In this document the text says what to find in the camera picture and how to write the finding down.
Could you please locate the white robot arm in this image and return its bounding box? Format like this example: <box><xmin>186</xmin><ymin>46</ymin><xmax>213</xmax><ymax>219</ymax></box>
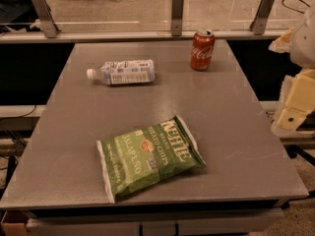
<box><xmin>269</xmin><ymin>4</ymin><xmax>315</xmax><ymax>136</ymax></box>

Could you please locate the middle metal bracket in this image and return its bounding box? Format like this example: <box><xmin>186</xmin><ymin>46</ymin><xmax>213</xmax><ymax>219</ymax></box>
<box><xmin>171</xmin><ymin>0</ymin><xmax>184</xmax><ymax>36</ymax></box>

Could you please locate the red cola can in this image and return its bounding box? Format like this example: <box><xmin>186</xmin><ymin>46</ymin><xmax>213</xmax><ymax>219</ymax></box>
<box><xmin>190</xmin><ymin>29</ymin><xmax>216</xmax><ymax>71</ymax></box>

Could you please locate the blue plastic water bottle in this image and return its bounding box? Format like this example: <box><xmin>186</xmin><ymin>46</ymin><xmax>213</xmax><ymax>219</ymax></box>
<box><xmin>87</xmin><ymin>59</ymin><xmax>155</xmax><ymax>86</ymax></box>

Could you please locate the right metal bracket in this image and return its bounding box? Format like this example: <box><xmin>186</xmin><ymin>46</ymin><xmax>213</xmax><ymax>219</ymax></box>
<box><xmin>250</xmin><ymin>0</ymin><xmax>276</xmax><ymax>35</ymax></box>

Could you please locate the green kettle chips bag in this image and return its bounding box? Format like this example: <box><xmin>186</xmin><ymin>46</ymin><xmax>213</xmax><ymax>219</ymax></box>
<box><xmin>96</xmin><ymin>116</ymin><xmax>206</xmax><ymax>204</ymax></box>

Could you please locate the metal bracket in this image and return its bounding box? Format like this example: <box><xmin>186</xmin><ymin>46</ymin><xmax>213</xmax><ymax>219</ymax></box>
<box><xmin>250</xmin><ymin>0</ymin><xmax>276</xmax><ymax>35</ymax></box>
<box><xmin>171</xmin><ymin>0</ymin><xmax>184</xmax><ymax>36</ymax></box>
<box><xmin>31</xmin><ymin>0</ymin><xmax>59</xmax><ymax>38</ymax></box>

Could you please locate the cardboard box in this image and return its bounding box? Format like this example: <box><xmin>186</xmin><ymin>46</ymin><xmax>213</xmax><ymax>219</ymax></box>
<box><xmin>1</xmin><ymin>210</ymin><xmax>29</xmax><ymax>236</ymax></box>

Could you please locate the left metal bracket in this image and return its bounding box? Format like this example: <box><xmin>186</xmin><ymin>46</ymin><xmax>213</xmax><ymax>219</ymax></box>
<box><xmin>31</xmin><ymin>0</ymin><xmax>59</xmax><ymax>38</ymax></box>

